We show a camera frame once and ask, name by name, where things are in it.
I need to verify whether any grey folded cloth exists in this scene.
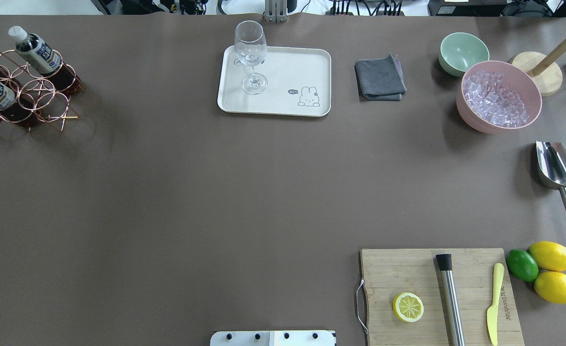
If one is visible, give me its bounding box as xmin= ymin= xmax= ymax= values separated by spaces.
xmin=354 ymin=53 xmax=407 ymax=101

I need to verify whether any yellow lemon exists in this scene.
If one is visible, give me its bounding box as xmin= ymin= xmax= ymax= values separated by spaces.
xmin=528 ymin=241 xmax=566 ymax=272
xmin=534 ymin=271 xmax=566 ymax=304

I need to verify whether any clear wine glass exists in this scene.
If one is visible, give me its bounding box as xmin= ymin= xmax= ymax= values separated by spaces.
xmin=234 ymin=20 xmax=267 ymax=95

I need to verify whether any yellow plastic knife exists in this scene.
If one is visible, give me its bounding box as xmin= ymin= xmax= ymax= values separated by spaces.
xmin=486 ymin=262 xmax=504 ymax=346

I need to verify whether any cream rabbit tray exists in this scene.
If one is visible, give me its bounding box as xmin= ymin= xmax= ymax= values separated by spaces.
xmin=217 ymin=46 xmax=331 ymax=117

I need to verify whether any copper wire bottle basket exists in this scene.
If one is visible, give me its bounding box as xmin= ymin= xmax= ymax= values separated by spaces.
xmin=0 ymin=49 xmax=85 ymax=132

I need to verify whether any green lime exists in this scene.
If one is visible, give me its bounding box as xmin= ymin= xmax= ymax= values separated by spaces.
xmin=505 ymin=249 xmax=539 ymax=283

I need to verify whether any clear ice cubes pile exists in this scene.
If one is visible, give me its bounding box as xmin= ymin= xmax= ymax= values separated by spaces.
xmin=462 ymin=71 xmax=530 ymax=128

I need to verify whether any wooden cup tree stand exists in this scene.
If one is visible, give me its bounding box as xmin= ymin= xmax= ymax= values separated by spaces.
xmin=510 ymin=38 xmax=566 ymax=97

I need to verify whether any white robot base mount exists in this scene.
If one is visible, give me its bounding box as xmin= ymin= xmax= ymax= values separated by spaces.
xmin=210 ymin=329 xmax=337 ymax=346

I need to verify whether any silver metal ice scoop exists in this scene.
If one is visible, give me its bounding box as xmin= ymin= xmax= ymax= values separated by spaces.
xmin=535 ymin=141 xmax=566 ymax=210

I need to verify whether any pink ribbed bowl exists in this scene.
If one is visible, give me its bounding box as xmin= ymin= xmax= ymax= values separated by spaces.
xmin=456 ymin=61 xmax=542 ymax=134

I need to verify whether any tea bottle white cap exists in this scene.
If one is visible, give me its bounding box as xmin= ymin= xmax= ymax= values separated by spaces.
xmin=8 ymin=26 xmax=81 ymax=96

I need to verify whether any mint green bowl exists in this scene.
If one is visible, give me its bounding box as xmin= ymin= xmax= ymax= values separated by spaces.
xmin=439 ymin=32 xmax=490 ymax=77

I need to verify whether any steel muddler black tip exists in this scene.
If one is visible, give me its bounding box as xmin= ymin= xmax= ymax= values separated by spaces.
xmin=435 ymin=253 xmax=466 ymax=346

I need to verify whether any bamboo cutting board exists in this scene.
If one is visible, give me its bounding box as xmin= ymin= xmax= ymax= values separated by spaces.
xmin=360 ymin=248 xmax=505 ymax=346

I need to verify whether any half lemon slice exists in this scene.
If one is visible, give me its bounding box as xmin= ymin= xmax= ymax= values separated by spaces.
xmin=392 ymin=293 xmax=424 ymax=322

